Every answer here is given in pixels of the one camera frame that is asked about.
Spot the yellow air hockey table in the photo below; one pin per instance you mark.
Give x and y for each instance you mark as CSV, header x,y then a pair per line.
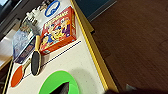
x,y
80,63

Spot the black ping pong paddle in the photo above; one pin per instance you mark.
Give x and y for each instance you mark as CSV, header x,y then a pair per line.
x,y
36,61

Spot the orange ping pong paddle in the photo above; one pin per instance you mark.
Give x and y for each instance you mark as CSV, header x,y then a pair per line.
x,y
16,77

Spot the red board game box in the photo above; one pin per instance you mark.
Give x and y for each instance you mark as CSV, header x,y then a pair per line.
x,y
58,33

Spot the blue board game box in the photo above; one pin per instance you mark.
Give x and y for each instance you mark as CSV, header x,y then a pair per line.
x,y
22,45

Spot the light wood office table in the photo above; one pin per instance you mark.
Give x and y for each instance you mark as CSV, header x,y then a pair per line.
x,y
5,50

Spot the white game pieces cluster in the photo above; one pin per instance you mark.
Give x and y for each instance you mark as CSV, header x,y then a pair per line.
x,y
34,15

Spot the blue round disc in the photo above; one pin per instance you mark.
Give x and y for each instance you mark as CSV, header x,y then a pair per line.
x,y
52,8

